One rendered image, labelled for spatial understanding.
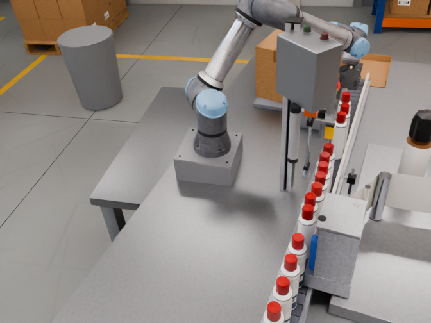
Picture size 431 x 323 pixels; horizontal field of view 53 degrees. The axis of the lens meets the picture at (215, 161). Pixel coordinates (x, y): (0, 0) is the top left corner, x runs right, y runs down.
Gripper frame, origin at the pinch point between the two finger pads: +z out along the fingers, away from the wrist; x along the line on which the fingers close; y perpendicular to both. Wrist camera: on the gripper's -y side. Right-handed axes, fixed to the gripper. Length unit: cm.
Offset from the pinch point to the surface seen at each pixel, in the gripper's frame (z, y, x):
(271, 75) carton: -8.6, -33.0, 12.4
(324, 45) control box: -17, -2, -72
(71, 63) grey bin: 8, -220, 109
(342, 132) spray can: 8.2, 6.5, -26.0
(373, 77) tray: -18, 13, 53
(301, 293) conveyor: 53, 7, -75
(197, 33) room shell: -46, -189, 290
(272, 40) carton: -24.7, -36.2, 14.4
